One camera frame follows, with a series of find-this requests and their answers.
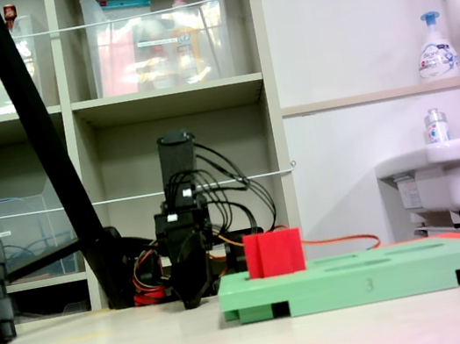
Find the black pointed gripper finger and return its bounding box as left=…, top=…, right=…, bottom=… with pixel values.
left=171, top=268, right=217, bottom=312

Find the red cross columnar block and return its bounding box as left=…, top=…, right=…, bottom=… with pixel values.
left=241, top=225, right=309, bottom=281

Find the large orange foam block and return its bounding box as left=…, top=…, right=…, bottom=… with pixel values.
left=376, top=229, right=460, bottom=252

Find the green shape sorting board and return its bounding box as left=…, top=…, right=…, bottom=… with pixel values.
left=214, top=232, right=460, bottom=330

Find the black tripod brace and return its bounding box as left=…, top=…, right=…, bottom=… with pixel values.
left=2, top=237, right=88, bottom=284

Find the grey shelf unit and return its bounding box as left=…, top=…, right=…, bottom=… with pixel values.
left=0, top=0, right=311, bottom=329

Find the clear plastic box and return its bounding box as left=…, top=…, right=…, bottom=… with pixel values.
left=0, top=176, right=87, bottom=287

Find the large clear storage bin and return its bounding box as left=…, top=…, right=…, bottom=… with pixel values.
left=77, top=0, right=241, bottom=102

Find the yellow spray bottle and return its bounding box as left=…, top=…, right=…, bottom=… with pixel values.
left=163, top=0, right=210, bottom=87

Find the teal topped package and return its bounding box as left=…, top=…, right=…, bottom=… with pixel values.
left=98, top=0, right=153, bottom=16

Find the small clear bottle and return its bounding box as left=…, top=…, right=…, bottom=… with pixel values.
left=420, top=105, right=454, bottom=146

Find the white sink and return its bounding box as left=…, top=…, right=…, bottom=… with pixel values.
left=371, top=138, right=460, bottom=226

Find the red capped bottle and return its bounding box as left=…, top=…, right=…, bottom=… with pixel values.
left=1, top=2, right=22, bottom=32

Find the white soap pump bottle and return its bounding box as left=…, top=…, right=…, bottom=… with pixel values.
left=408, top=7, right=460, bottom=84

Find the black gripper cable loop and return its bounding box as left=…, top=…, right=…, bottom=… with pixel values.
left=196, top=173, right=280, bottom=244

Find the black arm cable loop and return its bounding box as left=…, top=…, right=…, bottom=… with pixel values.
left=162, top=133, right=253, bottom=205

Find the thin orange wire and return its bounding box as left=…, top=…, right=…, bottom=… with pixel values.
left=212, top=206, right=383, bottom=277

